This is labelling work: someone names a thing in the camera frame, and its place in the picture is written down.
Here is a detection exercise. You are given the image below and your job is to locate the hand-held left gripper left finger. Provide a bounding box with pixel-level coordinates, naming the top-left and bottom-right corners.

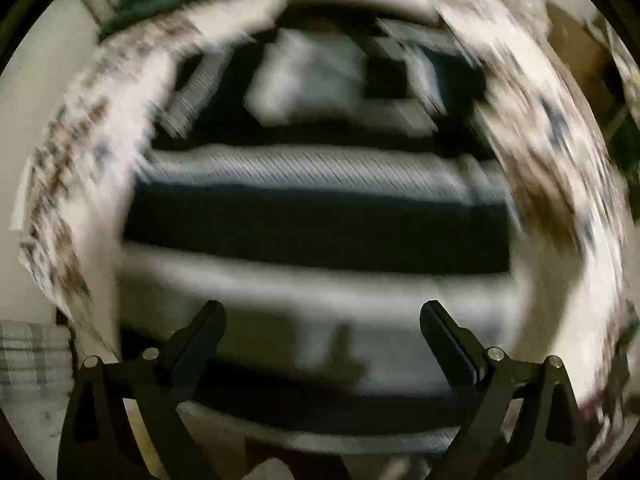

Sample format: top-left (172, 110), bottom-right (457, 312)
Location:
top-left (57, 300), bottom-right (227, 480)

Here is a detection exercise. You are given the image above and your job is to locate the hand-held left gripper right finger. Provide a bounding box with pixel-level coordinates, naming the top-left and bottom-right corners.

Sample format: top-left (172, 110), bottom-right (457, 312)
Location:
top-left (419, 300), bottom-right (589, 480)

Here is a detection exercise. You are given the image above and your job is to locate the black white striped sweater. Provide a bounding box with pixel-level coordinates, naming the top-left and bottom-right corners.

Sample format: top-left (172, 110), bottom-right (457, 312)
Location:
top-left (117, 25), bottom-right (523, 461)

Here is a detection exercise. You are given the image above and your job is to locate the grey checked cloth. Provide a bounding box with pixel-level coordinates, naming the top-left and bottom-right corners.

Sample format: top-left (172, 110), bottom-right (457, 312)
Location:
top-left (0, 320), bottom-right (76, 403)

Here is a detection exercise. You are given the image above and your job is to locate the floral bed sheet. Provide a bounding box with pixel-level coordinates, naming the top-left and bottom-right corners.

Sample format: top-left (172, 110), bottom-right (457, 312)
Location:
top-left (10, 0), bottom-right (640, 480)

